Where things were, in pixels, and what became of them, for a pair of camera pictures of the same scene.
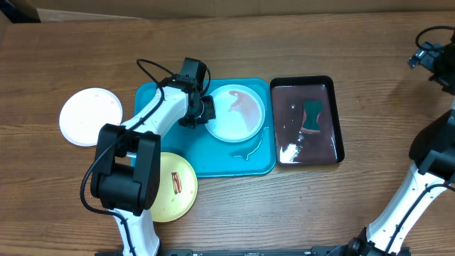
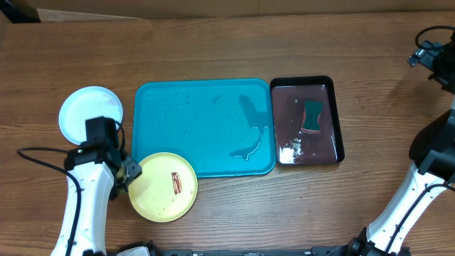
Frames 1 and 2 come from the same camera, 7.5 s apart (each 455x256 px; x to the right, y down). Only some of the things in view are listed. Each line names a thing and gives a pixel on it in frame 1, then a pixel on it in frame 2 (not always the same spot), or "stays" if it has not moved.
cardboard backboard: (77, 11) stays
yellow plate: (178, 188) stays
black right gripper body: (442, 65) stays
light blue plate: (239, 114) -> (86, 103)
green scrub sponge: (312, 109) stays
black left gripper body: (205, 112) -> (125, 173)
